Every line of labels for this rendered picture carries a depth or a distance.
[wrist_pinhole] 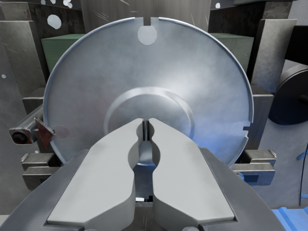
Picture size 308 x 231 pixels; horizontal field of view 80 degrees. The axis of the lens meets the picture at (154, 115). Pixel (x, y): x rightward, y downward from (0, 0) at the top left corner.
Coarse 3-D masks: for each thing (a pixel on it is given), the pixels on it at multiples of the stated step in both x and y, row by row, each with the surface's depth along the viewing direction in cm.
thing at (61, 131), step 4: (56, 128) 26; (60, 128) 26; (64, 128) 26; (56, 132) 27; (60, 132) 27; (64, 132) 27; (68, 132) 27; (56, 136) 27; (60, 136) 27; (64, 136) 27
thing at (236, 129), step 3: (234, 123) 26; (237, 123) 26; (240, 123) 26; (231, 126) 27; (234, 126) 27; (237, 126) 27; (240, 126) 27; (231, 129) 27; (234, 129) 27; (237, 129) 27; (240, 129) 27; (231, 132) 27; (234, 132) 27; (237, 132) 27; (240, 132) 27
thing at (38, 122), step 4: (36, 116) 25; (36, 120) 25; (40, 120) 26; (40, 124) 25; (40, 128) 26; (44, 128) 26; (48, 128) 26; (36, 132) 26; (40, 132) 26; (44, 132) 26; (48, 132) 26; (52, 132) 26; (36, 136) 26; (40, 136) 26; (44, 136) 26; (48, 136) 26; (52, 136) 27; (44, 140) 26; (48, 140) 27; (44, 144) 27
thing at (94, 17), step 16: (80, 0) 20; (96, 0) 20; (112, 0) 20; (128, 0) 20; (144, 0) 20; (160, 0) 20; (176, 0) 20; (192, 0) 20; (208, 0) 20; (96, 16) 20; (112, 16) 20; (128, 16) 20; (144, 16) 20; (160, 16) 20; (176, 16) 20; (192, 16) 20; (208, 16) 20
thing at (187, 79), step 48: (96, 48) 22; (144, 48) 22; (192, 48) 22; (48, 96) 24; (96, 96) 24; (144, 96) 24; (192, 96) 24; (240, 96) 25; (144, 144) 27; (240, 144) 28; (144, 192) 33
